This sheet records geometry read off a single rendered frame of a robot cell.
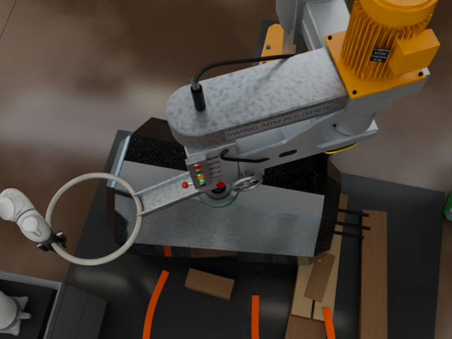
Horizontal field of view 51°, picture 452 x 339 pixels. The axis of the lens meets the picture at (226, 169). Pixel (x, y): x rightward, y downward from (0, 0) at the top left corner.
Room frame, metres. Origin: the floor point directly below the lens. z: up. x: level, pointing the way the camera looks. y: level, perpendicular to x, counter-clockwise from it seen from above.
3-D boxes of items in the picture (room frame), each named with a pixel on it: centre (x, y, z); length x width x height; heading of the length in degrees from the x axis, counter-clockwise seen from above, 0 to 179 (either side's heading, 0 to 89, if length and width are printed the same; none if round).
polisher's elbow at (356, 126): (0.96, -0.60, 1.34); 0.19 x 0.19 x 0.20
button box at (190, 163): (0.76, 0.11, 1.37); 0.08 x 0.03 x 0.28; 97
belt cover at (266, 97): (0.92, -0.29, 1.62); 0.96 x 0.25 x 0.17; 97
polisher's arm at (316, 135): (0.92, -0.34, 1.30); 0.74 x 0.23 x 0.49; 97
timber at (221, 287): (0.51, 0.22, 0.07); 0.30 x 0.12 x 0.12; 66
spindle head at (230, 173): (0.89, -0.02, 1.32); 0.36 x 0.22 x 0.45; 97
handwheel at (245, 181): (0.78, -0.08, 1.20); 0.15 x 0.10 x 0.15; 97
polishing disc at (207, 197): (0.88, 0.06, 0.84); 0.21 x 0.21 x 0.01
